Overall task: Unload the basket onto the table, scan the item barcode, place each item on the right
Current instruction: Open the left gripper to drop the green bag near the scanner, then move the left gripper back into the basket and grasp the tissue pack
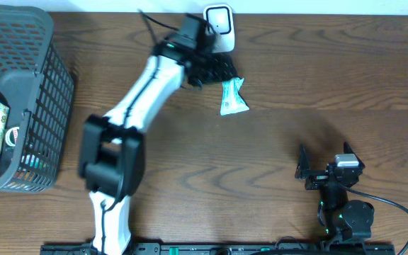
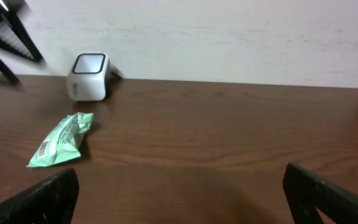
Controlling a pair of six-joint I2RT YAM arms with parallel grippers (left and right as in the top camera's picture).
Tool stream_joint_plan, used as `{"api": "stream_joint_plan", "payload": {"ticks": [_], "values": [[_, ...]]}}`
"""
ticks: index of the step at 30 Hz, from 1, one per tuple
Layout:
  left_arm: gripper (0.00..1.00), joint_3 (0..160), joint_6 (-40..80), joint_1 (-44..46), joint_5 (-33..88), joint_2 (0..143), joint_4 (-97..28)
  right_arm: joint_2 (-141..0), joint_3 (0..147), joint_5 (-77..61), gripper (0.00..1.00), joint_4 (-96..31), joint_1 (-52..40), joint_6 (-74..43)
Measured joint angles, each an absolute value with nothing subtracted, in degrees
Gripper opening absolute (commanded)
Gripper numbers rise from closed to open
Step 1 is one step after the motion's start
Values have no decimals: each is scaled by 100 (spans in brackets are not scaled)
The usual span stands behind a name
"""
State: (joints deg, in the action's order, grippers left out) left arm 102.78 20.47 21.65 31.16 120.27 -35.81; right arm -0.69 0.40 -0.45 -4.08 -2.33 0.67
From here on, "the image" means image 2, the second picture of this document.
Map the dark grey plastic basket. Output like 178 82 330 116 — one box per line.
0 0 45 85

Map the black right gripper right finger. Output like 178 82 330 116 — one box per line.
283 163 358 224

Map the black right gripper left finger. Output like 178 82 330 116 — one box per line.
0 168 80 224

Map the mint green snack packet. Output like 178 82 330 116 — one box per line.
27 112 94 168

